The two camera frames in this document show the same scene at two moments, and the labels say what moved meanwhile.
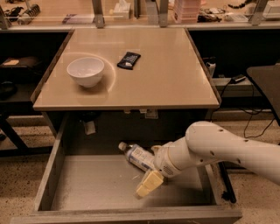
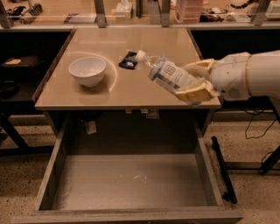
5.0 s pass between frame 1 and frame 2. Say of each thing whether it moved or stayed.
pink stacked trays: stayed
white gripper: moved
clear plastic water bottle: moved
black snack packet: stayed
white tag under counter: stayed
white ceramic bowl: stayed
